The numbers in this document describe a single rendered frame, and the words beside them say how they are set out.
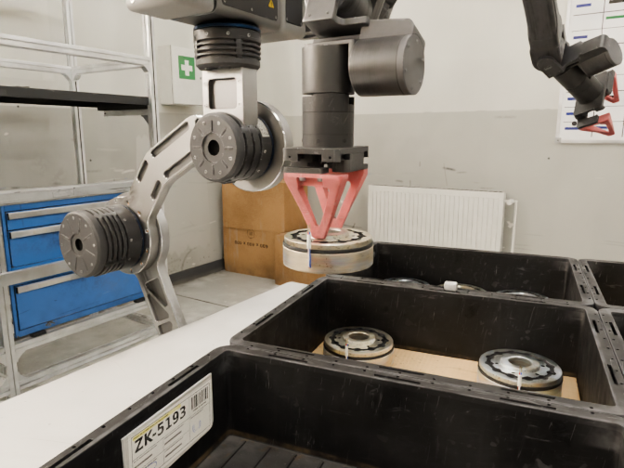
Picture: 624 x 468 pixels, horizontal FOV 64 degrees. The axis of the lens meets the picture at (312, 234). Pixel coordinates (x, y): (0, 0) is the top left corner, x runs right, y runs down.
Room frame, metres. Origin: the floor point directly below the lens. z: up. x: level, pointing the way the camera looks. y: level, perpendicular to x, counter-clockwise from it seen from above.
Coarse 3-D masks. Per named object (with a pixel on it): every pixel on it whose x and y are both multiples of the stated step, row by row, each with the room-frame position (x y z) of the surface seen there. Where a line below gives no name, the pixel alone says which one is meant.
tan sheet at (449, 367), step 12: (396, 348) 0.74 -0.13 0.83; (396, 360) 0.69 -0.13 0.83; (408, 360) 0.69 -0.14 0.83; (420, 360) 0.69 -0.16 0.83; (432, 360) 0.69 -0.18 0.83; (444, 360) 0.69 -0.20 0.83; (456, 360) 0.69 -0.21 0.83; (468, 360) 0.69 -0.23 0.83; (432, 372) 0.66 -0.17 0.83; (444, 372) 0.66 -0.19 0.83; (456, 372) 0.66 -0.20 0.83; (468, 372) 0.66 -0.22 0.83; (564, 384) 0.62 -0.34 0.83; (576, 384) 0.62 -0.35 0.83; (564, 396) 0.59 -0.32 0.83; (576, 396) 0.59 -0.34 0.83
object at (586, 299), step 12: (456, 252) 1.00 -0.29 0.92; (468, 252) 0.99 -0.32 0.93; (480, 252) 0.98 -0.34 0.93; (492, 252) 0.97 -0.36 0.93; (504, 252) 0.97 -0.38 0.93; (576, 264) 0.88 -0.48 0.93; (336, 276) 0.80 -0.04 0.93; (348, 276) 0.80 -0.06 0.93; (576, 276) 0.80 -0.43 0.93; (588, 288) 0.73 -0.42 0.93; (540, 300) 0.68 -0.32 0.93; (552, 300) 0.68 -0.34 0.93; (564, 300) 0.68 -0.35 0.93; (588, 300) 0.68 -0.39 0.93
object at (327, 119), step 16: (320, 96) 0.54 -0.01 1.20; (336, 96) 0.54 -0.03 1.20; (304, 112) 0.56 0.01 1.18; (320, 112) 0.54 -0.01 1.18; (336, 112) 0.54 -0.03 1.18; (352, 112) 0.55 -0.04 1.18; (304, 128) 0.56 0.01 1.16; (320, 128) 0.54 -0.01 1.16; (336, 128) 0.54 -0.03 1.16; (352, 128) 0.55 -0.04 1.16; (304, 144) 0.56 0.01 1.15; (320, 144) 0.54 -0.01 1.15; (336, 144) 0.54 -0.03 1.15; (352, 144) 0.56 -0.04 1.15; (288, 160) 0.53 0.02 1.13; (320, 160) 0.56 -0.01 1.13; (336, 160) 0.51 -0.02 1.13
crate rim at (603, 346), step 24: (312, 288) 0.73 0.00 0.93; (384, 288) 0.75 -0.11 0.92; (408, 288) 0.74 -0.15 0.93; (432, 288) 0.73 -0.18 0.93; (240, 336) 0.55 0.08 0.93; (600, 336) 0.55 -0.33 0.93; (336, 360) 0.48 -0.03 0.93; (600, 360) 0.49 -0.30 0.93; (456, 384) 0.43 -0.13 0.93; (480, 384) 0.43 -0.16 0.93; (576, 408) 0.39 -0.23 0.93; (600, 408) 0.39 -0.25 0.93
